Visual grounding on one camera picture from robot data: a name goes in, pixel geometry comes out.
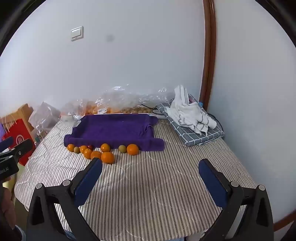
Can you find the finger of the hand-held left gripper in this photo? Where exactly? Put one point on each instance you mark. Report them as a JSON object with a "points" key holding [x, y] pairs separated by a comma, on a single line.
{"points": [[5, 142], [22, 148]]}

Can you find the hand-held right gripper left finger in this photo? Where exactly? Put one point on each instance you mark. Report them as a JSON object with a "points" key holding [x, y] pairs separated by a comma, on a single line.
{"points": [[89, 183]]}

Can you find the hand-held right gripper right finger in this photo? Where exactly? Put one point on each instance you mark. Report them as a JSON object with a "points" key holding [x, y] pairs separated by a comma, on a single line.
{"points": [[214, 185]]}

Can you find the orange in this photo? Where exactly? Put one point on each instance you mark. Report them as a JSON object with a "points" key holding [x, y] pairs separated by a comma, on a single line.
{"points": [[132, 149], [87, 154], [71, 147], [105, 147], [107, 157], [83, 148], [96, 154]]}

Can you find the small green fruit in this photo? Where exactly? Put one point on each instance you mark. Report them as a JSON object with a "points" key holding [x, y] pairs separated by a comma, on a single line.
{"points": [[122, 149], [76, 150]]}

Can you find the small red fruit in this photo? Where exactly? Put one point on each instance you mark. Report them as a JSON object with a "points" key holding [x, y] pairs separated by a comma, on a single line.
{"points": [[90, 147]]}

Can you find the purple towel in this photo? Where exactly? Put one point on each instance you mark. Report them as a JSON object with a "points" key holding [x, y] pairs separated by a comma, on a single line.
{"points": [[111, 129]]}

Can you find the person's left hand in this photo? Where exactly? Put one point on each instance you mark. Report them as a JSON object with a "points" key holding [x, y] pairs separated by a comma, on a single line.
{"points": [[7, 204]]}

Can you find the red paper bag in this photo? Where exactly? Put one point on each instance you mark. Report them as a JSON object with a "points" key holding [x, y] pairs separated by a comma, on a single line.
{"points": [[19, 134]]}

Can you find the plastic bottle with label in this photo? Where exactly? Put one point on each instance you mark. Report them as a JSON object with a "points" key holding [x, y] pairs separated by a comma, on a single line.
{"points": [[40, 135]]}

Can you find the grey plastic bag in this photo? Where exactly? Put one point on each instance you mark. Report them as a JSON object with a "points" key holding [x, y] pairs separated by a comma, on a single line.
{"points": [[44, 113]]}

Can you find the grey checkered cloth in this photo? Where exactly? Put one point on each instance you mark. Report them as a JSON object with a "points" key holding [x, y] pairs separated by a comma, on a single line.
{"points": [[196, 138]]}

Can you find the striped quilt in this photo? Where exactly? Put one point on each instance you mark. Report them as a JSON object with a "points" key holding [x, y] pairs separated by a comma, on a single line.
{"points": [[150, 185]]}

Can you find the clear plastic bag of oranges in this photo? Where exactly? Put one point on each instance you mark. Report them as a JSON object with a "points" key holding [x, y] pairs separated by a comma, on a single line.
{"points": [[97, 107]]}

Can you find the white striped towel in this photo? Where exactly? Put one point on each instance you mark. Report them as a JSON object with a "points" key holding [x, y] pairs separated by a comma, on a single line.
{"points": [[187, 111]]}

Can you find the clear plastic bag of longans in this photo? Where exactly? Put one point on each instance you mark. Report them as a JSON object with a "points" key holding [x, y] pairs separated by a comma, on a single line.
{"points": [[138, 102]]}

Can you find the white light switch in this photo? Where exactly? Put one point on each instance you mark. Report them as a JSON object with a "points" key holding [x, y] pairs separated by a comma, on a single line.
{"points": [[77, 33]]}

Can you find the brown wooden door frame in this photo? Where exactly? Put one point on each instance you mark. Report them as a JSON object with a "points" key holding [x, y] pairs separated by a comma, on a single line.
{"points": [[209, 46]]}

